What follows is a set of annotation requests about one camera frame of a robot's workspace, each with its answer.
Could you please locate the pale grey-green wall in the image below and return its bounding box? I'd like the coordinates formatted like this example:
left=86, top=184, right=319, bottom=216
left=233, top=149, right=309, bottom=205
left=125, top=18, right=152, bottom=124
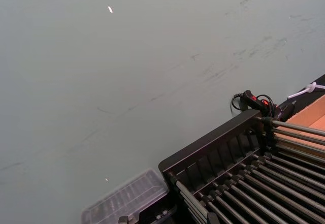
left=0, top=0, right=325, bottom=224

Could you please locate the black rack with steel bars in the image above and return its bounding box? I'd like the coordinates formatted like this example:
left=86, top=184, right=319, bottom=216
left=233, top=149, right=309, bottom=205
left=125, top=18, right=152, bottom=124
left=158, top=109, right=325, bottom=224

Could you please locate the shallow brown cardboard tray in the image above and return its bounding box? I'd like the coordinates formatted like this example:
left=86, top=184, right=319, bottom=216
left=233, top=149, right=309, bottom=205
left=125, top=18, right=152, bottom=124
left=271, top=94, right=325, bottom=164

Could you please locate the black corded tool, red switch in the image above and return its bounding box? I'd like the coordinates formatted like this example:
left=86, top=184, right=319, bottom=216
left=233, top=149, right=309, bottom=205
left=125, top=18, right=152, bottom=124
left=230, top=89, right=297, bottom=123

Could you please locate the clear plastic case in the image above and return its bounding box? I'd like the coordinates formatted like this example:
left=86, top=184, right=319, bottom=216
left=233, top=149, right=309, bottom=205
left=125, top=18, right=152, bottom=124
left=81, top=168, right=178, bottom=224

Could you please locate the white three-armed plastic piece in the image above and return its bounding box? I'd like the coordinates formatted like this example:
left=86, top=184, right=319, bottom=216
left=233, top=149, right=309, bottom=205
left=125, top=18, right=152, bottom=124
left=287, top=81, right=325, bottom=100

